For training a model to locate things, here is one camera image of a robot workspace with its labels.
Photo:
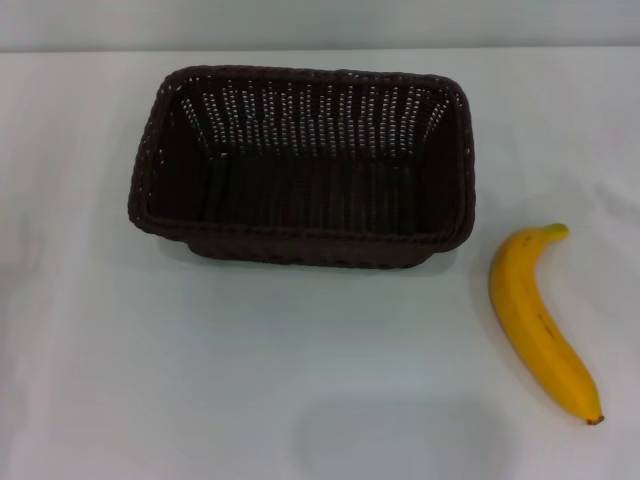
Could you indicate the black woven rectangular basket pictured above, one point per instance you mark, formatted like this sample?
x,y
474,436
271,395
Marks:
x,y
310,200

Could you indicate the yellow banana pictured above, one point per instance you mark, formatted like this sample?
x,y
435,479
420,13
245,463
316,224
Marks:
x,y
532,320

